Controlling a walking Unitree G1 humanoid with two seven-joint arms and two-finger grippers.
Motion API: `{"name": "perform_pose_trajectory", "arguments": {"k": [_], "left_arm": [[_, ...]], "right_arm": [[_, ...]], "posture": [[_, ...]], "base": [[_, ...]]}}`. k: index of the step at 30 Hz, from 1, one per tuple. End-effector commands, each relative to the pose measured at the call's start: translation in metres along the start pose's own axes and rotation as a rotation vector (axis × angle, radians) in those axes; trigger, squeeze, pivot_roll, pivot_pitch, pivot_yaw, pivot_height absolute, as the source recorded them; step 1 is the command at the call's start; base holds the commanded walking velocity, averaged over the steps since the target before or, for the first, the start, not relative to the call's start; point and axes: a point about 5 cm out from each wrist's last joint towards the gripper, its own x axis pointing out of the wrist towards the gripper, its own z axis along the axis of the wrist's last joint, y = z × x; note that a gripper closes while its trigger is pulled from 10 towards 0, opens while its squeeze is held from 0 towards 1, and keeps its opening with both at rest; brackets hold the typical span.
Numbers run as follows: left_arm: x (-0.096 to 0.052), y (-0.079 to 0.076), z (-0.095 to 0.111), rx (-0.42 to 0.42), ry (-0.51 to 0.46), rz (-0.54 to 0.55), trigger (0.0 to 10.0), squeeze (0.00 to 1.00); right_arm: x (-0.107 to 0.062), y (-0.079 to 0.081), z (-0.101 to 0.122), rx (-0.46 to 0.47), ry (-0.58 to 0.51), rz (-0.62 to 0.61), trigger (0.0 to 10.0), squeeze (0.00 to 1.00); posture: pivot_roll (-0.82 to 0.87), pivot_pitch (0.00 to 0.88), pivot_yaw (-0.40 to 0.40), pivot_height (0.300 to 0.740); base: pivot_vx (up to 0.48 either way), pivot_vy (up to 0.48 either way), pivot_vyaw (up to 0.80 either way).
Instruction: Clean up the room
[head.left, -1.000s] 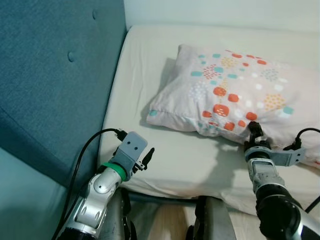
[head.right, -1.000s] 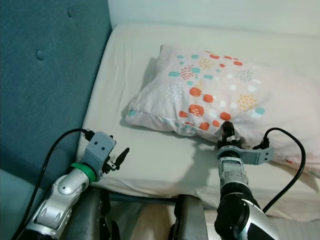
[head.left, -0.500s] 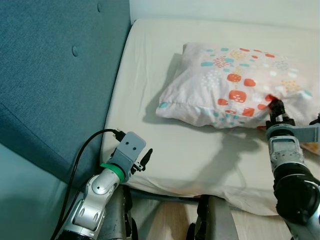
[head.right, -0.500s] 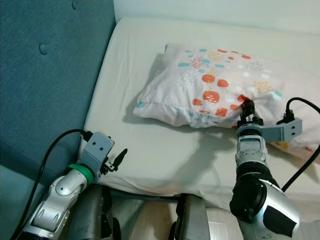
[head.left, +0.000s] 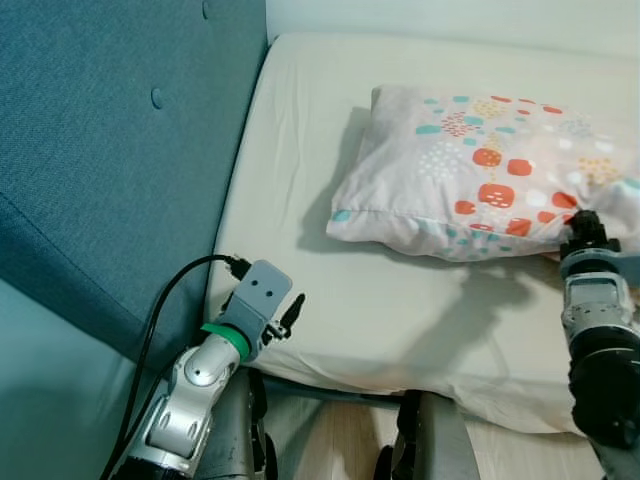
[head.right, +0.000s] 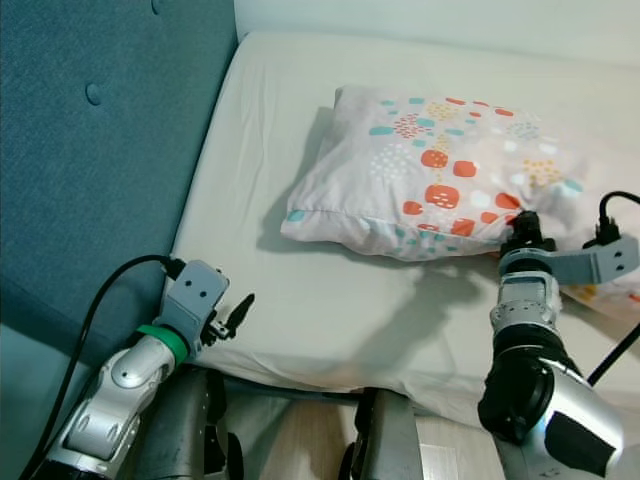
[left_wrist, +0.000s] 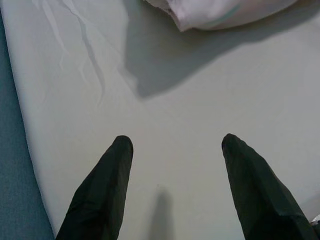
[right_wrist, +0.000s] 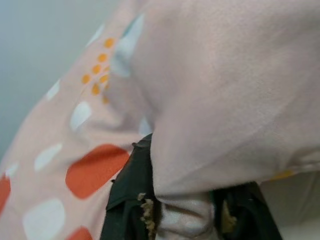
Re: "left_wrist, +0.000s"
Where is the pink patterned pillow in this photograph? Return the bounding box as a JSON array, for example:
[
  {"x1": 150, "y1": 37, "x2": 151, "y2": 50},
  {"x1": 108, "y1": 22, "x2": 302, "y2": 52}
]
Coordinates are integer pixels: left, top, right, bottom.
[{"x1": 143, "y1": 0, "x2": 298, "y2": 32}]

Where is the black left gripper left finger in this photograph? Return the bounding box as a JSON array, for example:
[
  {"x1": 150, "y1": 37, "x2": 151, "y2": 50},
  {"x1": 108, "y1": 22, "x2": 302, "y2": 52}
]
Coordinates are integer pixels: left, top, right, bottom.
[{"x1": 56, "y1": 135, "x2": 134, "y2": 240}]

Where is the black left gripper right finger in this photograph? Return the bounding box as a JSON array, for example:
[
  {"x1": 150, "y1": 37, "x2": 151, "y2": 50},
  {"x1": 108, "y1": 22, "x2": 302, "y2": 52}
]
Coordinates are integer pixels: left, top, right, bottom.
[{"x1": 221, "y1": 133, "x2": 320, "y2": 240}]

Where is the teal bed base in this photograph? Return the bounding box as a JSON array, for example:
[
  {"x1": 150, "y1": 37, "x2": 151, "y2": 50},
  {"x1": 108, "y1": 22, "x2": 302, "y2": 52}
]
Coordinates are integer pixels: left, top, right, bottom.
[{"x1": 0, "y1": 9, "x2": 55, "y2": 240}]

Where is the white sheeted mattress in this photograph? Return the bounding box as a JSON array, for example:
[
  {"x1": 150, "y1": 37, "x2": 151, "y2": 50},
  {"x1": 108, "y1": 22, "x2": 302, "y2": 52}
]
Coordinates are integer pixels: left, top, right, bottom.
[{"x1": 0, "y1": 0, "x2": 320, "y2": 240}]

